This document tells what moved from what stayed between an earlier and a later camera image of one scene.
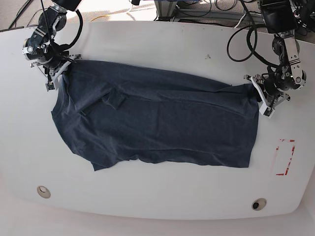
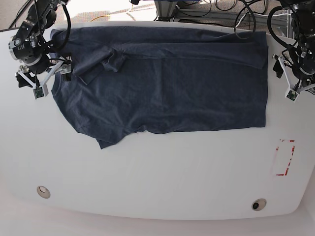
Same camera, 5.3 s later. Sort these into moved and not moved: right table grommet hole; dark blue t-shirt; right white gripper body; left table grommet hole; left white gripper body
Moved: left white gripper body; dark blue t-shirt; right white gripper body
Not moved: right table grommet hole; left table grommet hole
